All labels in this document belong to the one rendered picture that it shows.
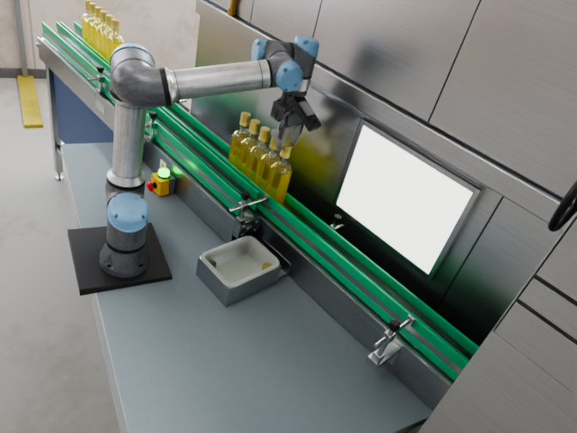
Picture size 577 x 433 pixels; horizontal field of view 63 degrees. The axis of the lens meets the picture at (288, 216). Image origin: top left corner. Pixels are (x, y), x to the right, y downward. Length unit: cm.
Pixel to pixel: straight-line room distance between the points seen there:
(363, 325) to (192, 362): 52
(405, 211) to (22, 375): 168
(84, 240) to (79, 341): 81
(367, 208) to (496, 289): 46
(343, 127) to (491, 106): 47
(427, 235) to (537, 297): 56
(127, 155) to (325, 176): 66
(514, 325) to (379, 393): 57
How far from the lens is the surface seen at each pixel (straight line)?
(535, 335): 101
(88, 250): 164
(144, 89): 124
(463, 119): 136
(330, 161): 162
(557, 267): 94
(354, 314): 151
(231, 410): 132
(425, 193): 143
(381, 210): 153
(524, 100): 129
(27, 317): 251
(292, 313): 155
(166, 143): 196
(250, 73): 127
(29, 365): 234
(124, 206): 145
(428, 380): 145
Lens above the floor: 188
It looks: 35 degrees down
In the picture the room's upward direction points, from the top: 15 degrees clockwise
